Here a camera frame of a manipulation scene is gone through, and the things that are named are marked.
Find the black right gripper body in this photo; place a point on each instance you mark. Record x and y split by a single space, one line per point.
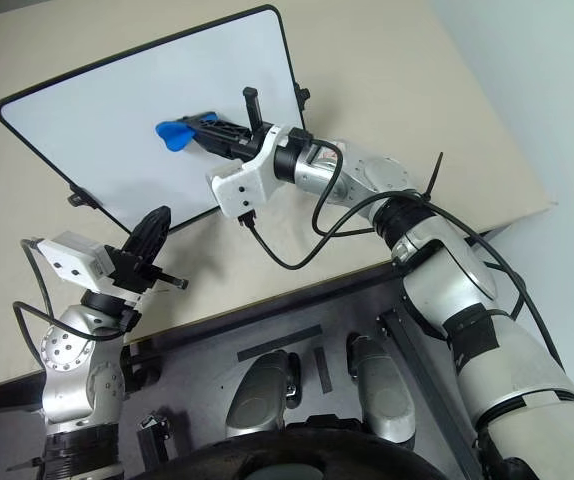
249 145

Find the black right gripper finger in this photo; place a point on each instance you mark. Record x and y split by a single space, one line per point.
224 129
217 146

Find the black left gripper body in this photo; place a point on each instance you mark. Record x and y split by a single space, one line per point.
129 275

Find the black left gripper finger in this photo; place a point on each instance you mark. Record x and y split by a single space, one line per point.
159 232
142 235

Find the blue whiteboard eraser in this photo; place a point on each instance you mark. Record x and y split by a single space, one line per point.
172 134

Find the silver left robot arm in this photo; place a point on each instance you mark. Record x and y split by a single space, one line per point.
67 355

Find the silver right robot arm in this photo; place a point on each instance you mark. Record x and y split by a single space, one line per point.
467 280

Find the black whiteboard clip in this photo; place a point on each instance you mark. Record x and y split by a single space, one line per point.
79 199
303 95

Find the black table clamp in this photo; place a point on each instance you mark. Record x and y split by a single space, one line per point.
139 367

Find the long black tape strip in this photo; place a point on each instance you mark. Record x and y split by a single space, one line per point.
279 343

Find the small black box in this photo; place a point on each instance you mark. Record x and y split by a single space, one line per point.
154 437

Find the grey rounded shell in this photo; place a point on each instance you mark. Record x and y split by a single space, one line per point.
382 395
257 400

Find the black zip tie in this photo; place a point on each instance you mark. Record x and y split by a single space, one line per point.
24 465
434 175

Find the short black tape strip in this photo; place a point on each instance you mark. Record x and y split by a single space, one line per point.
323 370

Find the black rounded shape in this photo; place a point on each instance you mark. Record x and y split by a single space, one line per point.
292 445

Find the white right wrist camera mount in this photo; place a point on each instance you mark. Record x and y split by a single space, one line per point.
247 185

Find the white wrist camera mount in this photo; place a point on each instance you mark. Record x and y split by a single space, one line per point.
247 185
67 260

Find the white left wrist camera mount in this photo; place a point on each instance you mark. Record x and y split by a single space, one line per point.
67 260

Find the white whiteboard with black frame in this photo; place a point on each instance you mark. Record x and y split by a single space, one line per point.
107 115

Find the grey metal frame bar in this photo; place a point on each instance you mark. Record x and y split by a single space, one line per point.
427 385

